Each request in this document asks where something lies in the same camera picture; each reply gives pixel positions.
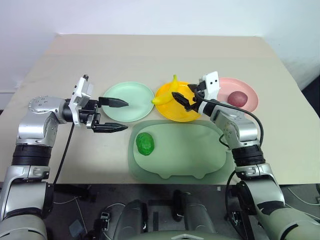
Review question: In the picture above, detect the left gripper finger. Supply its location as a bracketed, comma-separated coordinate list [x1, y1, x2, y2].
[91, 122, 129, 134]
[98, 96, 130, 109]

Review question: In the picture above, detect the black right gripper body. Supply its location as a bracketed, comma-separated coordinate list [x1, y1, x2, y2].
[185, 80, 208, 115]

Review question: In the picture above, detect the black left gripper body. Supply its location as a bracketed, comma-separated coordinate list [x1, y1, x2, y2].
[78, 99, 101, 130]

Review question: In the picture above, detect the yellow round plate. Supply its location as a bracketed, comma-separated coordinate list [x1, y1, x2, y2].
[154, 81, 202, 123]

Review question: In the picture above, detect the mint green round plate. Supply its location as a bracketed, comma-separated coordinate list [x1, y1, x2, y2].
[102, 80, 156, 123]

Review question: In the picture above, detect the pink round plate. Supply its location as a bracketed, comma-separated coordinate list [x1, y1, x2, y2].
[216, 77, 259, 114]

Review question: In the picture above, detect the yellow toy banana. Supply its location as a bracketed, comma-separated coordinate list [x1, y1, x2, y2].
[151, 74, 181, 106]

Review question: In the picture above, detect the green toy vegetable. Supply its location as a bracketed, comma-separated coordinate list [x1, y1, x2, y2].
[135, 132, 156, 156]

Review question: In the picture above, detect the dark red round fruit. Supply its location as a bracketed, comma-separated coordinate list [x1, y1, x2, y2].
[227, 90, 249, 108]

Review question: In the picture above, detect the pale green shaped tray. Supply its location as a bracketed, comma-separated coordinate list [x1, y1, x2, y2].
[127, 119, 236, 182]

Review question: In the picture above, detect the dark grey rounded shape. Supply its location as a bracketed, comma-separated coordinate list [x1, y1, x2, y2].
[113, 199, 149, 237]
[183, 193, 217, 236]

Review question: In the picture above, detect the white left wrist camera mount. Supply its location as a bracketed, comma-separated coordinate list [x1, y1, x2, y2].
[68, 74, 95, 128]

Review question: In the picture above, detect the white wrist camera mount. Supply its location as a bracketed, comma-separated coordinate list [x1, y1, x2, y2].
[199, 71, 221, 101]
[68, 74, 95, 128]

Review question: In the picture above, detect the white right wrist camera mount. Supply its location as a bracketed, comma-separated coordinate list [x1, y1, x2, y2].
[199, 71, 221, 101]

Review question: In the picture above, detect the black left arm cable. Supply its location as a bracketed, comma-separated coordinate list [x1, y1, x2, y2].
[52, 121, 76, 187]

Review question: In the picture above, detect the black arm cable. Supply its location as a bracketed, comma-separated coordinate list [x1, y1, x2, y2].
[199, 97, 265, 222]
[52, 121, 76, 187]

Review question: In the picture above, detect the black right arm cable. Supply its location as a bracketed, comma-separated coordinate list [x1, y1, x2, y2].
[199, 97, 265, 222]

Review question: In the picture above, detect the white floor cable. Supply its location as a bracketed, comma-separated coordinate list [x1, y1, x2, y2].
[53, 195, 81, 205]

